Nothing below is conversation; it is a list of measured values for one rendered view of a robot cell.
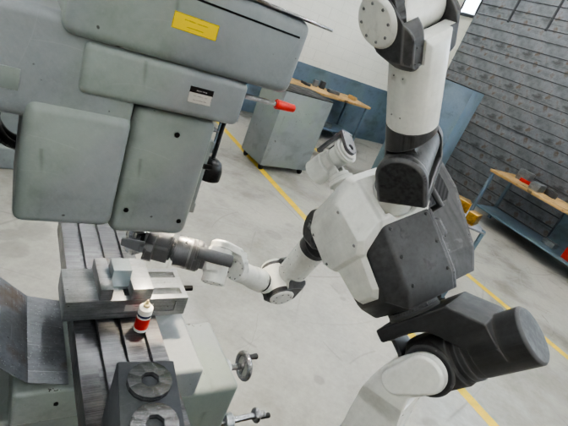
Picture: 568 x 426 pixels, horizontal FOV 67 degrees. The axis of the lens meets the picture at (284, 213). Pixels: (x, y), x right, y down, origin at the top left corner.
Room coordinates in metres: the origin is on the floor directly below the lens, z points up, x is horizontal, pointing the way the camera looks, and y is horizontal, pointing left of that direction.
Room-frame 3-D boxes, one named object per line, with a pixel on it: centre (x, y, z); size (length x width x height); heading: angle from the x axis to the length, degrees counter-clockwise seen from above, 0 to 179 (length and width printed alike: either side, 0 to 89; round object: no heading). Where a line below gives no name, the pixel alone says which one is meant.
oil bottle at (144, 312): (0.96, 0.26, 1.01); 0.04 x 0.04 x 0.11
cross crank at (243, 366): (1.28, -0.05, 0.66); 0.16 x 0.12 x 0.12; 128
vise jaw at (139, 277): (1.06, 0.34, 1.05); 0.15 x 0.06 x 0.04; 38
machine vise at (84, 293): (1.04, 0.36, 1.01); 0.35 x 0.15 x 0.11; 128
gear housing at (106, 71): (0.95, 0.38, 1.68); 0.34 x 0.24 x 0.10; 128
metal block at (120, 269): (1.02, 0.38, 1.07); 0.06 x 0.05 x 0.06; 38
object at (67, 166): (0.85, 0.50, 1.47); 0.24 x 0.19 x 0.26; 38
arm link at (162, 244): (0.99, 0.25, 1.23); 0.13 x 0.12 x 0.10; 13
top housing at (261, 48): (0.96, 0.36, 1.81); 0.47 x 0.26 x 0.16; 128
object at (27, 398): (0.97, 0.34, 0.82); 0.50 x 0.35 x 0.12; 128
